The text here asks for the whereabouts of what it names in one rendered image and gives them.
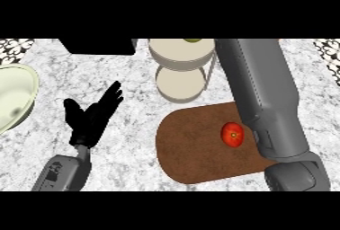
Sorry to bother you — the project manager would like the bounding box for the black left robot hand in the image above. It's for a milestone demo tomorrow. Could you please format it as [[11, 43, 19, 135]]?
[[62, 80, 124, 149]]

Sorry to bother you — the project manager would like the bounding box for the brown wooden cutting board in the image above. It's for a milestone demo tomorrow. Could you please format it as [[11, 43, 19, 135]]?
[[154, 101, 281, 185]]

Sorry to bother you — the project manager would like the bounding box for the cream tiered basket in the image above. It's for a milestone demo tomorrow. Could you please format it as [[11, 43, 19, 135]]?
[[148, 39, 218, 104]]

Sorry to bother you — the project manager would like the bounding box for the pale green bowl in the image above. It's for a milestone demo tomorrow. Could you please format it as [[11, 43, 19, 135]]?
[[0, 63, 42, 136]]

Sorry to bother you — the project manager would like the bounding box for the black appliance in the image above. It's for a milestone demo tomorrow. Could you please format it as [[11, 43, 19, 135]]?
[[59, 39, 139, 56]]

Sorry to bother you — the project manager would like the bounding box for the red round fruit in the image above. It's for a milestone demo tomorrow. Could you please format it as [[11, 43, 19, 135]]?
[[221, 121, 246, 148]]

